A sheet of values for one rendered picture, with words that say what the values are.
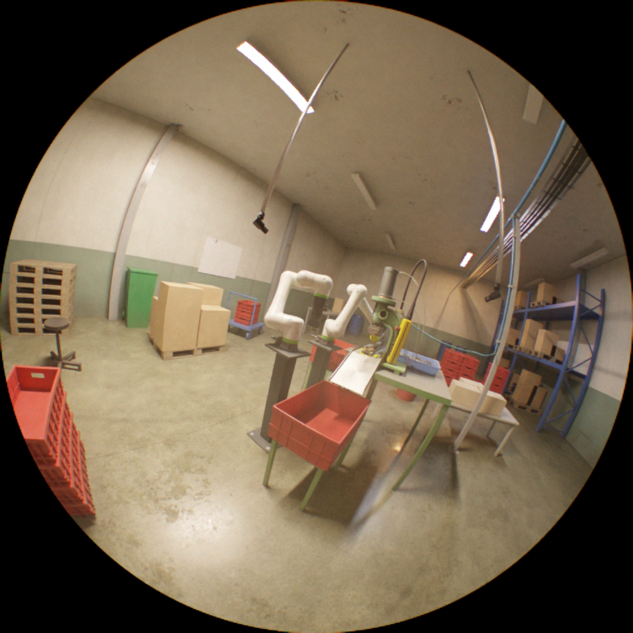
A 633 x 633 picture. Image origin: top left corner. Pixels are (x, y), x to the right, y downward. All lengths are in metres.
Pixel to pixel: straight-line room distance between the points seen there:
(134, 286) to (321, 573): 4.28
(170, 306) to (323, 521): 2.79
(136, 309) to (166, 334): 1.39
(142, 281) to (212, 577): 3.98
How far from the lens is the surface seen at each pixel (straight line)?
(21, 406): 1.63
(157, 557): 1.46
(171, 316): 2.95
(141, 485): 1.66
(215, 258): 5.46
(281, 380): 1.58
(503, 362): 9.31
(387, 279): 1.70
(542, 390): 7.30
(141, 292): 4.16
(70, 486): 1.37
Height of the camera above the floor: 1.38
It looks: 7 degrees down
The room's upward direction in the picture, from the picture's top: 15 degrees clockwise
